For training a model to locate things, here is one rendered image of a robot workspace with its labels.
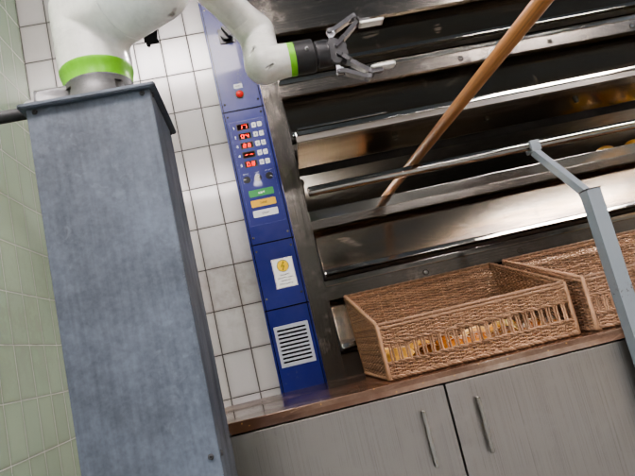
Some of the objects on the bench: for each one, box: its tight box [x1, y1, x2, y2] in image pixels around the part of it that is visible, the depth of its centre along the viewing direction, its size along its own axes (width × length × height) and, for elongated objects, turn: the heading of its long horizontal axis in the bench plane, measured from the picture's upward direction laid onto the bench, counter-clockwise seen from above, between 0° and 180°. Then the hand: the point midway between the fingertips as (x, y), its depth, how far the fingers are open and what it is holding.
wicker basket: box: [343, 263, 581, 382], centre depth 178 cm, size 49×56×28 cm
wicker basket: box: [502, 230, 635, 332], centre depth 184 cm, size 49×56×28 cm
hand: (385, 42), depth 162 cm, fingers open, 13 cm apart
